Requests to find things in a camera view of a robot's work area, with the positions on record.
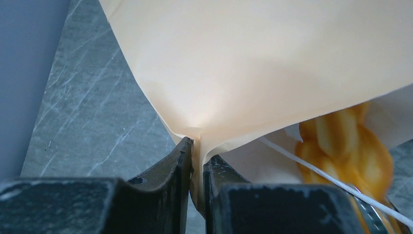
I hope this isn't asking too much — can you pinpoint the braided orange fake bread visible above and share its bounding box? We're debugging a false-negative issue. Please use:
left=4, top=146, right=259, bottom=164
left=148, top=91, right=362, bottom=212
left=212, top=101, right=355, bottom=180
left=294, top=101, right=402, bottom=234

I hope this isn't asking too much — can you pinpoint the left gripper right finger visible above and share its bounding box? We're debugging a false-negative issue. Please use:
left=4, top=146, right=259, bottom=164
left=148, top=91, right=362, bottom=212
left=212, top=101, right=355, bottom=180
left=203, top=156, right=363, bottom=234

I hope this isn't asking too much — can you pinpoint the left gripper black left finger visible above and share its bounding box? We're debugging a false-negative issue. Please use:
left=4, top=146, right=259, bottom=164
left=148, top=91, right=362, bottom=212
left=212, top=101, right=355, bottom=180
left=0, top=137, right=193, bottom=234

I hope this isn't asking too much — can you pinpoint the brown paper bag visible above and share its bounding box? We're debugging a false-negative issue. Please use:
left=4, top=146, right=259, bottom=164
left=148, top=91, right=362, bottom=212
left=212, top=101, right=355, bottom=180
left=100, top=0, right=413, bottom=214

